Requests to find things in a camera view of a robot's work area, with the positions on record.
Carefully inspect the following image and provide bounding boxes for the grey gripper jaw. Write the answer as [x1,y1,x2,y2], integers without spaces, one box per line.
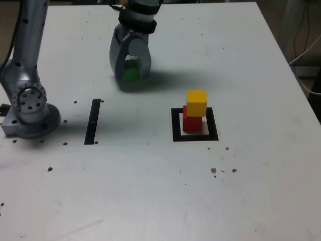
[128,36,152,79]
[108,24,137,85]

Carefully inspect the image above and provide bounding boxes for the green cube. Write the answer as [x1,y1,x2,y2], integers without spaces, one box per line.
[123,59,141,82]

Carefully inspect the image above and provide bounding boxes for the yellow cube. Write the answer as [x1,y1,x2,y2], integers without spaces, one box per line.
[186,89,208,117]

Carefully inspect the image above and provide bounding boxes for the red cube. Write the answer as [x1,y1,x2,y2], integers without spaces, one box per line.
[182,105,203,133]

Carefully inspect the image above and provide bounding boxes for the black tape square outline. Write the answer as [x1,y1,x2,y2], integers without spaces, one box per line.
[171,107,219,142]

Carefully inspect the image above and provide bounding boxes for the black tape strip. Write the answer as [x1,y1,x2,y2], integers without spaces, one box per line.
[84,98,101,146]

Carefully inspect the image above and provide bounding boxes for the black camera cable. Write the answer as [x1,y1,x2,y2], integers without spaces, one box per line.
[107,3,126,13]

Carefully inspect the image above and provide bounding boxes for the black hanging cable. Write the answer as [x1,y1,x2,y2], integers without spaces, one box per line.
[294,0,312,63]

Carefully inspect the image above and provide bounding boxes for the white cable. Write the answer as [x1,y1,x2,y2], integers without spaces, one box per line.
[288,34,321,95]

